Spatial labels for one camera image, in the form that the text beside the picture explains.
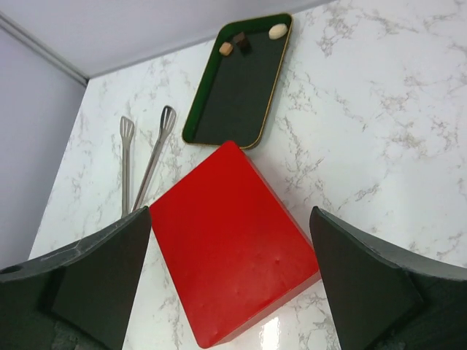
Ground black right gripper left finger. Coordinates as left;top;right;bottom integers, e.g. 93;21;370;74
1;207;151;349

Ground dark square chocolate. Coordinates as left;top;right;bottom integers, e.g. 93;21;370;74
233;31;252;55

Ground metal tongs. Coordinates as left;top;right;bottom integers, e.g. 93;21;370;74
120;105;177;217

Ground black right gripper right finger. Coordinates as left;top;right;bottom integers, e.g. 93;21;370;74
309;206;466;349

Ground dark green tray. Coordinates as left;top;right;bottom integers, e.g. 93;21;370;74
182;12;293;149

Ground tan square chocolate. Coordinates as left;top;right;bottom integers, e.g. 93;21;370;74
219;42;234;57

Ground red box lid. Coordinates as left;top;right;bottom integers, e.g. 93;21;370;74
150;141;320;349

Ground white oval chocolate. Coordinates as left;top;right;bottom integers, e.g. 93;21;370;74
269;23;288;40

